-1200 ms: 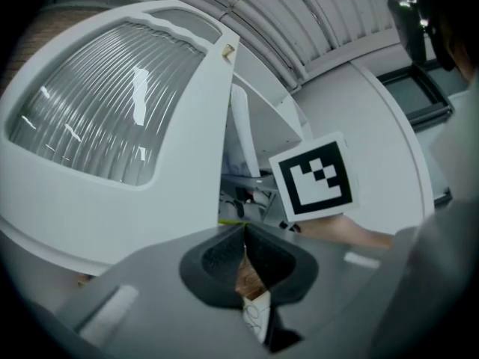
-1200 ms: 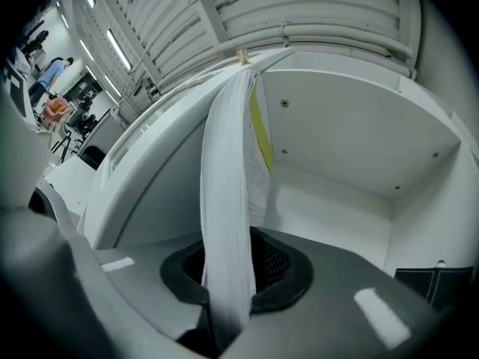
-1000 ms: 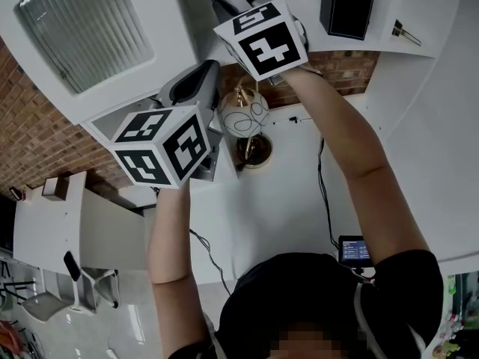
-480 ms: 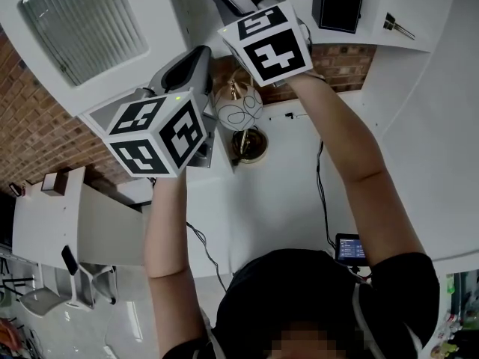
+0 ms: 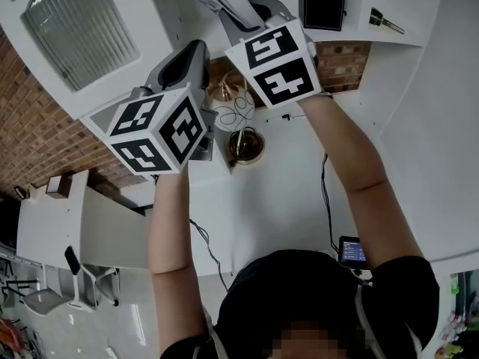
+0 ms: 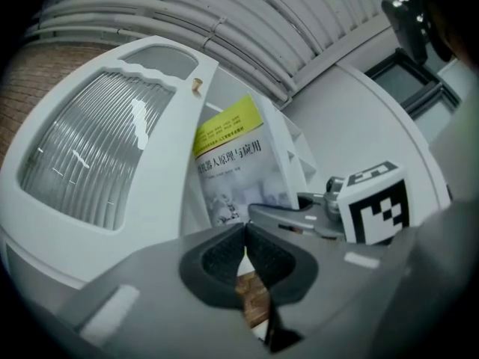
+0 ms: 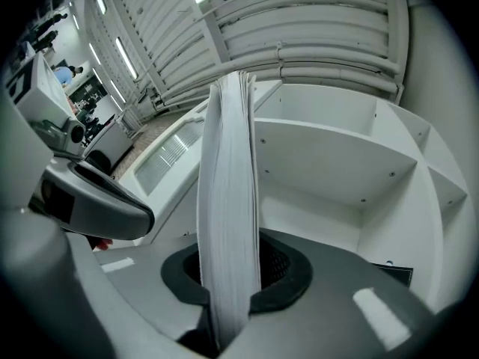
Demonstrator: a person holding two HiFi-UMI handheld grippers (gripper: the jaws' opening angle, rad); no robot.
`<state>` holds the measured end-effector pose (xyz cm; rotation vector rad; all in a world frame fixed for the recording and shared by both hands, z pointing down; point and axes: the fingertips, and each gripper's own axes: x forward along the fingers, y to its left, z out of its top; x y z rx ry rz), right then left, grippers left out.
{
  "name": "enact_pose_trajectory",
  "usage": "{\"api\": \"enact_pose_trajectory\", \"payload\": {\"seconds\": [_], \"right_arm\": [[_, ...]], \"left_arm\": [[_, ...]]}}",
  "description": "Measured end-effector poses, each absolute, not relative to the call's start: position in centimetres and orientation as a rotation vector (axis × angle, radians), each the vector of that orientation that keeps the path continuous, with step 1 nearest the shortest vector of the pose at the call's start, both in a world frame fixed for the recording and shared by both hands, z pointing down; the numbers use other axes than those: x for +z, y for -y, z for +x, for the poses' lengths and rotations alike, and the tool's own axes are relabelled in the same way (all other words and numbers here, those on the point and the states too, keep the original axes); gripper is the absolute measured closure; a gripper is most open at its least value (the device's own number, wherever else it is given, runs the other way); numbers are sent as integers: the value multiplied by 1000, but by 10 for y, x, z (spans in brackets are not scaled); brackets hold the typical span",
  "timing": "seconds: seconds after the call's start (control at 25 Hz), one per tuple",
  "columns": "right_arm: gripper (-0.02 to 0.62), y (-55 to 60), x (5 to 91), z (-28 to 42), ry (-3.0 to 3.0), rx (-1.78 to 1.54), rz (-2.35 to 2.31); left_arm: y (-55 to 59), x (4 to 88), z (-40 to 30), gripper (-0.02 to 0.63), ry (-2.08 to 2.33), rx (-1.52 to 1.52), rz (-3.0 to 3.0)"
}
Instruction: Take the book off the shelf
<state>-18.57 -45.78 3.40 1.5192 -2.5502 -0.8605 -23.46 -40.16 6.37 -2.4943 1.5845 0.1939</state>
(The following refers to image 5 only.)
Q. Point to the person's black shirt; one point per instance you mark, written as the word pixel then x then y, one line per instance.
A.
pixel 299 294

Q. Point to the white desk hutch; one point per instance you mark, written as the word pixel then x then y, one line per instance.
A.
pixel 157 9

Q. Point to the thin black-capped marker pen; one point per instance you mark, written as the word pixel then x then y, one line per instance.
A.
pixel 286 117

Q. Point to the person's left forearm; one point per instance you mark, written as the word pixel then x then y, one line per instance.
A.
pixel 172 223

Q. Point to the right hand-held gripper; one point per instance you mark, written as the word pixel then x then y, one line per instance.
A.
pixel 280 69

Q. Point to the small black device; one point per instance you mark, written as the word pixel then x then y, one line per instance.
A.
pixel 19 192

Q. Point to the black box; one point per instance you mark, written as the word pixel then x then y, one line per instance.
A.
pixel 323 6

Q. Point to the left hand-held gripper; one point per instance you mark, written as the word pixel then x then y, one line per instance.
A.
pixel 149 140

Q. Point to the white desk with drawers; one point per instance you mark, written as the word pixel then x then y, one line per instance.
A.
pixel 277 200

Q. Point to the person's right forearm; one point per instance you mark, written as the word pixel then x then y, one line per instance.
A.
pixel 337 140

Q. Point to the white chair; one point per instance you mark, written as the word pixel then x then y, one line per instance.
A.
pixel 41 299

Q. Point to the black phone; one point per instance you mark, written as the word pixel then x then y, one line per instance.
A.
pixel 72 260

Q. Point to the brass lamp with white shade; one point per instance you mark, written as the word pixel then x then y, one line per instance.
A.
pixel 232 114

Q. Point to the black-framed glass door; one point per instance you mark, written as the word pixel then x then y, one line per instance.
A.
pixel 467 312

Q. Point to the white side table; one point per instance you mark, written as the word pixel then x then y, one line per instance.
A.
pixel 45 223

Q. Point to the person's face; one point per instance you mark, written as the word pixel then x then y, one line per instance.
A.
pixel 314 344

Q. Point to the brown box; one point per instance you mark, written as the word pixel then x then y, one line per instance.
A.
pixel 56 187

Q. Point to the small black display screen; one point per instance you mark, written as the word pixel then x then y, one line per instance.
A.
pixel 351 251

